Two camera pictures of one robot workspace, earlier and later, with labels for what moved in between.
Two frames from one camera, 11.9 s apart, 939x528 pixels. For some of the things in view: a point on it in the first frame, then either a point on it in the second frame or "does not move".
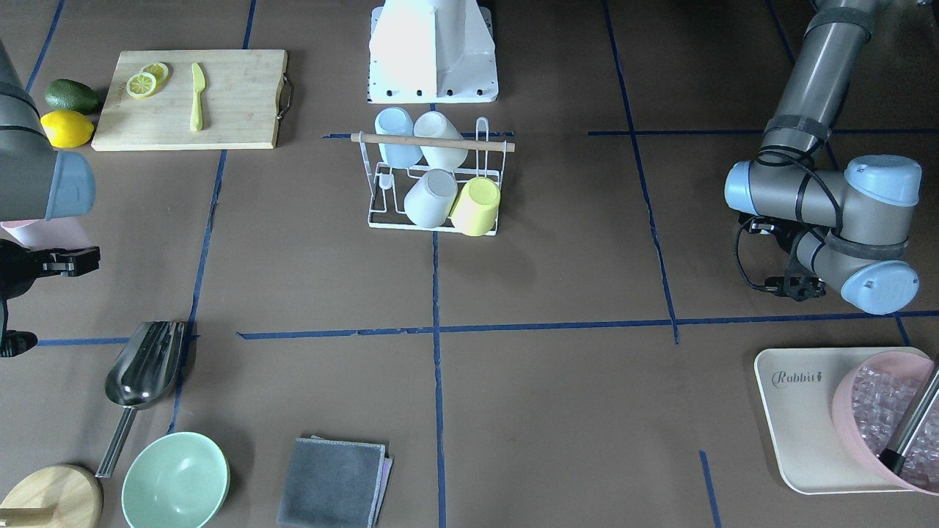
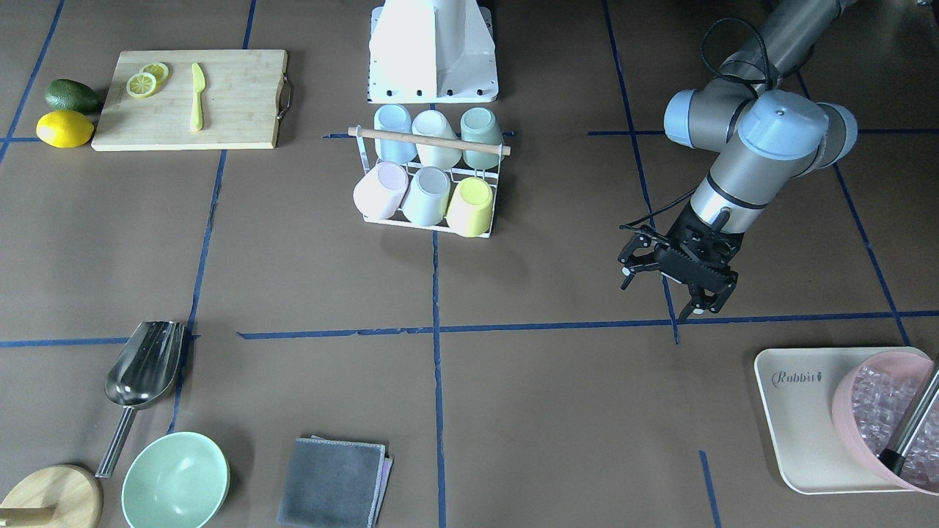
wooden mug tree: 74,493 does not move
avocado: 68,94 does not move
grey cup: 428,201 does not move
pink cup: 67,232 → 379,192
